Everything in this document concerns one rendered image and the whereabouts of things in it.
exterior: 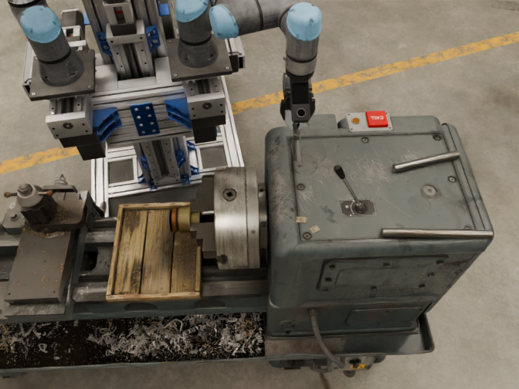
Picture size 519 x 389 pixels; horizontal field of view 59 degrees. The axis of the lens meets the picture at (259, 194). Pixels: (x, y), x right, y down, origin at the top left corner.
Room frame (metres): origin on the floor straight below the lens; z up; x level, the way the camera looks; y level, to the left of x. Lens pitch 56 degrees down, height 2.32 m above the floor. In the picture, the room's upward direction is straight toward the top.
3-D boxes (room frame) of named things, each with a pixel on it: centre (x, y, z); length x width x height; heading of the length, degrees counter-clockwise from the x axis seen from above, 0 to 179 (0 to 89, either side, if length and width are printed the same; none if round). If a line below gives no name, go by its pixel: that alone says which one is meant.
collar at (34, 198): (0.79, 0.71, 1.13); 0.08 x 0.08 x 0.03
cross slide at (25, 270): (0.73, 0.71, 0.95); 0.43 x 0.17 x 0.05; 3
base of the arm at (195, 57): (1.40, 0.23, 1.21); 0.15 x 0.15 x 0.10
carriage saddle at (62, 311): (0.71, 0.75, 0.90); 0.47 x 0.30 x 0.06; 3
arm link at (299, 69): (0.88, -0.10, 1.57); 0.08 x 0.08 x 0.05
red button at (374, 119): (0.98, -0.36, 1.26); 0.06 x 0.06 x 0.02; 3
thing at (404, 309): (0.77, -0.32, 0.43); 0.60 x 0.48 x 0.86; 93
